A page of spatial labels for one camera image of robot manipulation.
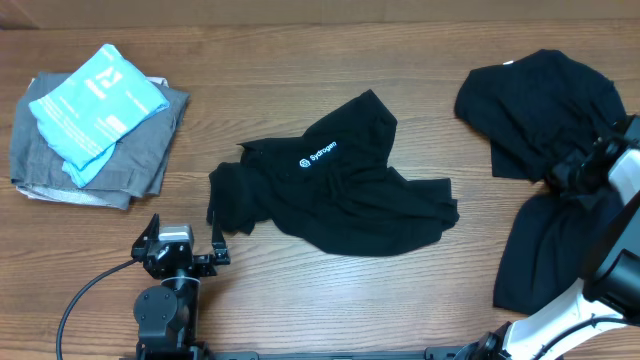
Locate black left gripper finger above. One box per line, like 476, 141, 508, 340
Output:
131, 214, 160, 259
211, 221, 229, 258

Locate plain black t-shirt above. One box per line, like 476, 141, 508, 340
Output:
453, 48, 629, 316

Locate black polo shirt with logo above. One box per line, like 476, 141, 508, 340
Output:
207, 90, 459, 257

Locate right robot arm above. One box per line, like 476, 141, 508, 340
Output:
425, 115, 639, 359

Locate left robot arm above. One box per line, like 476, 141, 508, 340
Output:
131, 214, 231, 360

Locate folded grey garment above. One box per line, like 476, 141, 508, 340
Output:
9, 71, 191, 211

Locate white folded cloth underneath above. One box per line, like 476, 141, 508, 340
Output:
15, 76, 170, 207

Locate folded light blue garment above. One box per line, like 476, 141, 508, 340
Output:
28, 44, 169, 188

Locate brown cardboard barrier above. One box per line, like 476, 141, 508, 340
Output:
1, 0, 639, 29

